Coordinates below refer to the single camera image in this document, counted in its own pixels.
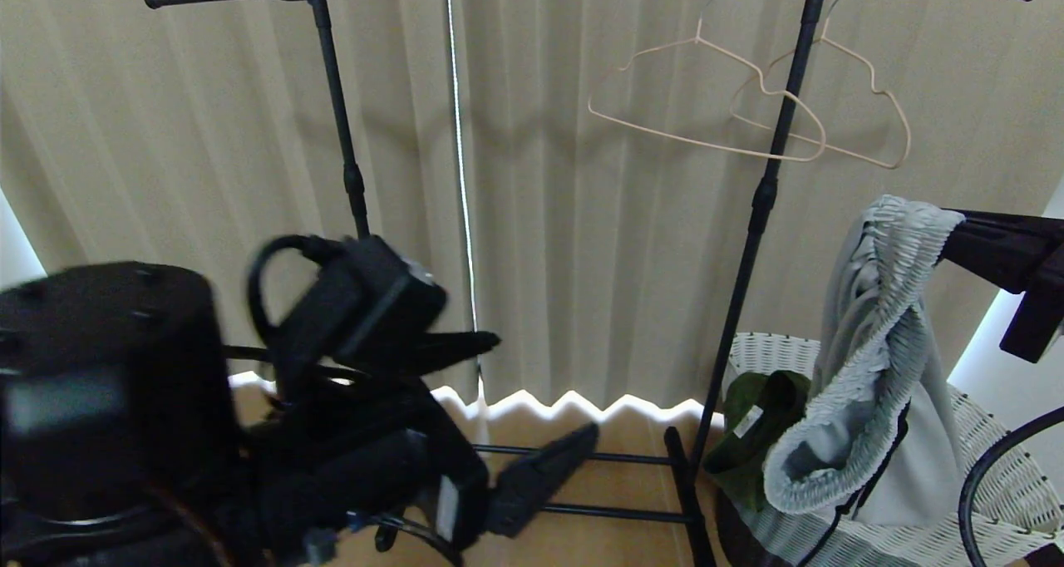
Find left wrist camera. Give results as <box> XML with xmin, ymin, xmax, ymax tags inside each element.
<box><xmin>270</xmin><ymin>234</ymin><xmax>450</xmax><ymax>385</ymax></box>

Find beige curtain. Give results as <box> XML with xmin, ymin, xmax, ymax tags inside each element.
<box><xmin>0</xmin><ymin>0</ymin><xmax>1064</xmax><ymax>422</ymax></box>

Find green long-sleeved shirt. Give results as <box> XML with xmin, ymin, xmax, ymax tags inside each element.
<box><xmin>702</xmin><ymin>372</ymin><xmax>811</xmax><ymax>514</ymax></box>

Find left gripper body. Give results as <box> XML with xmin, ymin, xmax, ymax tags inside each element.
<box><xmin>258</xmin><ymin>382</ymin><xmax>491</xmax><ymax>564</ymax></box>

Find black cable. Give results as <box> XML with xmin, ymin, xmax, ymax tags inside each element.
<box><xmin>246</xmin><ymin>234</ymin><xmax>350</xmax><ymax>348</ymax></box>
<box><xmin>958</xmin><ymin>405</ymin><xmax>1064</xmax><ymax>567</ymax></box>

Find pale grey shorts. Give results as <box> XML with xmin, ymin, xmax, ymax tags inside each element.
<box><xmin>763</xmin><ymin>195</ymin><xmax>969</xmax><ymax>528</ymax></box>

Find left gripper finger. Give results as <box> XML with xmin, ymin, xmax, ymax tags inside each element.
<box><xmin>391</xmin><ymin>331</ymin><xmax>502</xmax><ymax>378</ymax></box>
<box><xmin>485</xmin><ymin>422</ymin><xmax>601</xmax><ymax>540</ymax></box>

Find white laundry basket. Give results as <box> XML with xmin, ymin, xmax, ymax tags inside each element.
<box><xmin>715</xmin><ymin>332</ymin><xmax>1064</xmax><ymax>567</ymax></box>

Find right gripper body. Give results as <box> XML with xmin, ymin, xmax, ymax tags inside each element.
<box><xmin>1000</xmin><ymin>249</ymin><xmax>1064</xmax><ymax>365</ymax></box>

